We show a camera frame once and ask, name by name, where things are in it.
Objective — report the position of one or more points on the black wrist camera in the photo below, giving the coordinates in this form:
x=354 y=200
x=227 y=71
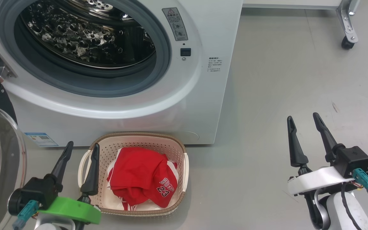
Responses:
x=353 y=159
x=35 y=193

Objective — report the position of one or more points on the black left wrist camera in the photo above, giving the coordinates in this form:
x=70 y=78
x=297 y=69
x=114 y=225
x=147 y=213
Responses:
x=35 y=193

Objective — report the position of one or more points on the blue energy label sticker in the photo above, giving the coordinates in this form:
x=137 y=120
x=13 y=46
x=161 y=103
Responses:
x=42 y=139

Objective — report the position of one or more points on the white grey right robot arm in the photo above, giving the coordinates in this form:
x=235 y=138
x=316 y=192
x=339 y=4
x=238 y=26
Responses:
x=335 y=214

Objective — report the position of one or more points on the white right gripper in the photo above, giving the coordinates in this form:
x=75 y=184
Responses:
x=315 y=180

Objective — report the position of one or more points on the white washing machine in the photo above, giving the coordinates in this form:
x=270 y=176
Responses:
x=203 y=95

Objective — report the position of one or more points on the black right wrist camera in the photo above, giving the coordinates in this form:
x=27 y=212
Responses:
x=353 y=159

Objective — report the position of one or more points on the cream perforated laundry basket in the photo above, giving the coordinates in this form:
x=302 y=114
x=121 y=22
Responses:
x=133 y=139

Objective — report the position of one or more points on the red basketball jersey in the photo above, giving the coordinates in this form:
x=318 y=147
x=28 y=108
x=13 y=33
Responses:
x=136 y=172

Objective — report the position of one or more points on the grey warning label sticker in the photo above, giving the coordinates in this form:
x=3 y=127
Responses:
x=175 y=24

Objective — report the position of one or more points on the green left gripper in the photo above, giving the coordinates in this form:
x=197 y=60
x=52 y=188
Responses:
x=72 y=207

